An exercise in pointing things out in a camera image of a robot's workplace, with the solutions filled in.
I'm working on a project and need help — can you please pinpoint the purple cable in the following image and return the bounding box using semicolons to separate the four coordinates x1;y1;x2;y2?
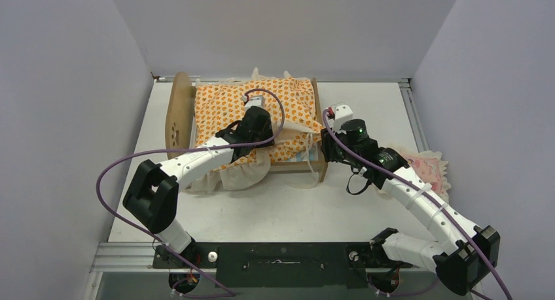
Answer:
321;108;514;300
95;88;287;299

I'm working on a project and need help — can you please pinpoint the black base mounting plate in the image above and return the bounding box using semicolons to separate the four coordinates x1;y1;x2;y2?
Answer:
151;241;417;290

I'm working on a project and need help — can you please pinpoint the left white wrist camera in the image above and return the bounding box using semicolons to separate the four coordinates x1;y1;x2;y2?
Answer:
242;95;264;111

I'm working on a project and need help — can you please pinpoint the wooden pet bed frame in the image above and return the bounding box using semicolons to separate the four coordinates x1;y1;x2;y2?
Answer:
165;70;328;191

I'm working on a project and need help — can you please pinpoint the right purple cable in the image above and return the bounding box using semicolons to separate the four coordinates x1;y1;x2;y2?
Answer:
321;108;514;300

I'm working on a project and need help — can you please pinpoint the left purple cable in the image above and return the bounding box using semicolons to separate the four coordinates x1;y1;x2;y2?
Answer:
95;88;287;299

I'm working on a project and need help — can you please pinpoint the pink frilled small pillow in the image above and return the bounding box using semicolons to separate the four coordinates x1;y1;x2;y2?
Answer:
386;143;452;202

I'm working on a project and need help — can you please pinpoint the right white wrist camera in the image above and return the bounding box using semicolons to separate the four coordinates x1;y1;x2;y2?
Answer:
325;102;353;132

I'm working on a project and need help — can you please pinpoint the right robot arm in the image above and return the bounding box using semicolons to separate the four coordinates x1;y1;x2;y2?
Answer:
321;119;506;295

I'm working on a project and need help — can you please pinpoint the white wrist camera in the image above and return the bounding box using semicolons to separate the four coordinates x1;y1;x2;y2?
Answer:
325;102;353;132
242;95;264;111

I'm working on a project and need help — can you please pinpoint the orange patterned pet mattress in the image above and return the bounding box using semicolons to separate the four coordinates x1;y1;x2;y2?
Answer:
188;69;323;192

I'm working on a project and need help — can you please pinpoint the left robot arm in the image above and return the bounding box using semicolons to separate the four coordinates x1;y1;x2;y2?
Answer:
123;107;273;267

